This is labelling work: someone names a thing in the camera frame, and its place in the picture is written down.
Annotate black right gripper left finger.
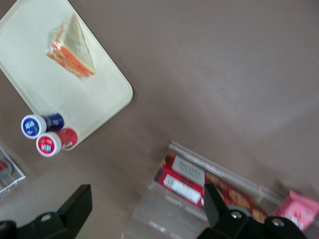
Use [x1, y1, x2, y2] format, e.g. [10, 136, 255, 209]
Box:
[16, 184, 93, 239]

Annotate red lid yogurt cup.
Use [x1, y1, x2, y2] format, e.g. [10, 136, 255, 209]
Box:
[35, 127, 79, 158]

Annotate red cookie box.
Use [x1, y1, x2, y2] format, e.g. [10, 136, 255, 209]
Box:
[153, 151, 269, 225]

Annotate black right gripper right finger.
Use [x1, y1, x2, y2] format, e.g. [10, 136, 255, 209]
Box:
[202, 183, 260, 239]

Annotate blue lid yogurt cup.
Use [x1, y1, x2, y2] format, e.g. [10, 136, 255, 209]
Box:
[20, 112, 66, 140]

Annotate pink snack pack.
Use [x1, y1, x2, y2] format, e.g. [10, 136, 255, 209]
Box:
[271, 189, 319, 232]

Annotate triangular sandwich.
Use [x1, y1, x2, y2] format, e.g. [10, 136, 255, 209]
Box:
[45, 13, 96, 78]

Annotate clear acrylic bottle rack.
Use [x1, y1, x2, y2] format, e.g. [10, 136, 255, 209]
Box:
[0, 141, 27, 201]

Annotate cream plastic tray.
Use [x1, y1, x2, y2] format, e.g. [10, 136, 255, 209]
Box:
[0, 0, 134, 152]

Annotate clear acrylic tiered stand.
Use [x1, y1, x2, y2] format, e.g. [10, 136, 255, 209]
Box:
[123, 140, 286, 239]

